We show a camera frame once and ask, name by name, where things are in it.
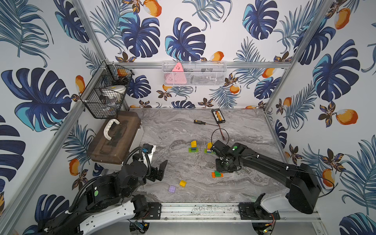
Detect brown translucent tool case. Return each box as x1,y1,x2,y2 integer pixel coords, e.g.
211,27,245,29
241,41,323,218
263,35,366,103
87,111,144,171

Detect lime long base lego brick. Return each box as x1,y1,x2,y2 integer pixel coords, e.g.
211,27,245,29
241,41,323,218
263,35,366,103
189,148,199,153

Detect yellow sloped lego brick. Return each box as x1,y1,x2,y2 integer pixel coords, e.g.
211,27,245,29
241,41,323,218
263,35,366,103
179,180,187,187

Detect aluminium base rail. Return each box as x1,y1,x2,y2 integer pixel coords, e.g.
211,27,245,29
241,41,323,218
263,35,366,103
82,201,321,222

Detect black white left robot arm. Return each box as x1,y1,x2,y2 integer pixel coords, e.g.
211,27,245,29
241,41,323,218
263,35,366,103
35,144,168,235

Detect purple square lego brick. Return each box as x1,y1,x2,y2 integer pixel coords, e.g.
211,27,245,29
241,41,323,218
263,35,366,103
168,186,176,193

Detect black screwdriver bit case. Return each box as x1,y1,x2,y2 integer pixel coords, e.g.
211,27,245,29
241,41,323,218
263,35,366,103
211,109,226,124

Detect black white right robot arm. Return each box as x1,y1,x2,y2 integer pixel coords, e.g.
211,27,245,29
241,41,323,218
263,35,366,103
211,141,321,220

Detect black wire basket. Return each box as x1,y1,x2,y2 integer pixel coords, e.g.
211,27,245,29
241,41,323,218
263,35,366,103
79,61,134,119

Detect white object in basket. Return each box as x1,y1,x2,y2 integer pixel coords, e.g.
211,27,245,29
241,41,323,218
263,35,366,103
101,85,126,99

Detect white wire wall shelf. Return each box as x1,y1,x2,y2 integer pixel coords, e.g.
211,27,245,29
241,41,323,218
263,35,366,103
162,61,228,87

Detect pink triangular object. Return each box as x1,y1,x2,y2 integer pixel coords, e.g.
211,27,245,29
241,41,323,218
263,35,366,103
164,62,188,86

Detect green square lego brick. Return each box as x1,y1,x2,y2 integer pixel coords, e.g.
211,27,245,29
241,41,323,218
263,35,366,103
214,171,223,178

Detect black yellow screwdriver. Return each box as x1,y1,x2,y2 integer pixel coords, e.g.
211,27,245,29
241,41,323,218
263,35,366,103
193,119,218,126

